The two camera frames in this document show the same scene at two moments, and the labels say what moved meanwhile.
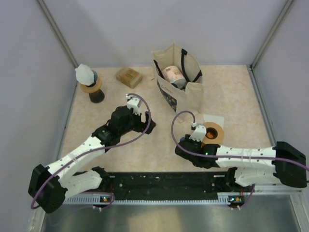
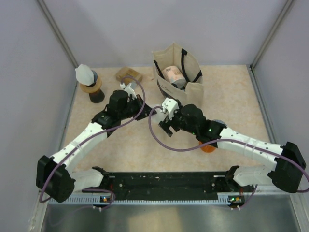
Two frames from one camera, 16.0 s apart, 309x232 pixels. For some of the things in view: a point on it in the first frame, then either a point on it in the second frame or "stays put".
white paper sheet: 219,120 to 159,116
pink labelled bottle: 173,74 stays put
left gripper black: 142,126 to 145,112
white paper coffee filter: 84,75 stays put
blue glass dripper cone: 95,77 stays put
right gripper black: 187,138 to 165,125
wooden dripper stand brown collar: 96,94 stays put
